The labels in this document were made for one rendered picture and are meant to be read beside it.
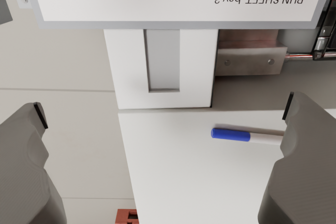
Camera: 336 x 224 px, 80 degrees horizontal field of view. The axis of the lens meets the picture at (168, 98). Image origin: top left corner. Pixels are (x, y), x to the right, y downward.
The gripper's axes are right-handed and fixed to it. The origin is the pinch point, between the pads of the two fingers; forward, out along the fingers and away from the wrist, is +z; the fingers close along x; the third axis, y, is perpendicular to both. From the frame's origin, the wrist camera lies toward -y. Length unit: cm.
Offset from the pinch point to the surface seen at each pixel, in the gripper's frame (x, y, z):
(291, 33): 18.7, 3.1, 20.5
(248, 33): 9.9, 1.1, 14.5
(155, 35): -0.7, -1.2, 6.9
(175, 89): 0.9, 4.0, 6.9
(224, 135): 5.6, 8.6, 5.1
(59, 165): -96, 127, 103
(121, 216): -54, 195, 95
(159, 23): -0.2, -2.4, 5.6
